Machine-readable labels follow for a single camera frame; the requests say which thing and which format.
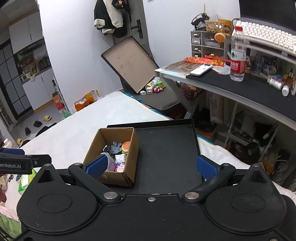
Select hamburger plush toy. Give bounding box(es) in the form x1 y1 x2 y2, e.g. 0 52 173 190
121 141 130 154

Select black tray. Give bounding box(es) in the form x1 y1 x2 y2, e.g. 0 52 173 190
110 119 202 195

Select green tissue pack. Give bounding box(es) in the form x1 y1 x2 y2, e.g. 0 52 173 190
16 169 37 195

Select red plastic basket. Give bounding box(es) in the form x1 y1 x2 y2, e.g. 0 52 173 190
180 83 203 101

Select white soft bundle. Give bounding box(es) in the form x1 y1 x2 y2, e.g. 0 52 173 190
115 154 127 164

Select hanging black white jacket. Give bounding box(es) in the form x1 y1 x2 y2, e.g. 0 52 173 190
94 0 132 39

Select yellow slipper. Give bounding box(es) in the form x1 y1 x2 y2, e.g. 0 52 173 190
43 115 52 121

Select grey fluffy plush toy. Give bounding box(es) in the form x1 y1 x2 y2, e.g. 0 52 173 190
101 152 116 172

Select white kitchen cabinet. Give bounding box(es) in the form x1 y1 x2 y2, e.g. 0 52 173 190
23 68 55 110

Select black white stitched cushion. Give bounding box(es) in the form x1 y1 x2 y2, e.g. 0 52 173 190
103 145 111 153

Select purple planet tissue pack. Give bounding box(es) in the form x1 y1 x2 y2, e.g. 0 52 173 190
116 163 125 173

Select denim fabric animal toy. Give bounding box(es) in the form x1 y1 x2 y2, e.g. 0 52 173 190
108 142 122 155

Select red snack package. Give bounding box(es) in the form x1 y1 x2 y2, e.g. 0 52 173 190
184 56 225 66

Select brown cardboard box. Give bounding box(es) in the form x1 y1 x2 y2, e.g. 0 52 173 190
83 128 139 186

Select white remote control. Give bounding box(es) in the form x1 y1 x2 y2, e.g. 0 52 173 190
190 64 213 76

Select white keyboard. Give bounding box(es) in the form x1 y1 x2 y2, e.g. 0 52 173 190
235 20 295 57

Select clear water bottle red label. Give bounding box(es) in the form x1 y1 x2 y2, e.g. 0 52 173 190
230 26 247 82

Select grey drawer organizer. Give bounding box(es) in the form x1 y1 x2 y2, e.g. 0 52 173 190
191 31 231 59

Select white shelf rack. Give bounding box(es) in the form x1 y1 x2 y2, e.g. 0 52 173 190
224 102 279 164

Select grey chair seat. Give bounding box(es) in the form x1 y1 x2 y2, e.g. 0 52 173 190
122 88 180 110

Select brown board black frame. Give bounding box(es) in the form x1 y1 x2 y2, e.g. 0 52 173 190
101 36 158 94

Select small toys on seat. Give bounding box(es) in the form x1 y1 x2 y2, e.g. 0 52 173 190
140 77 166 95

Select grey desk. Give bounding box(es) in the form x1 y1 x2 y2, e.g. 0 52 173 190
154 68 295 130

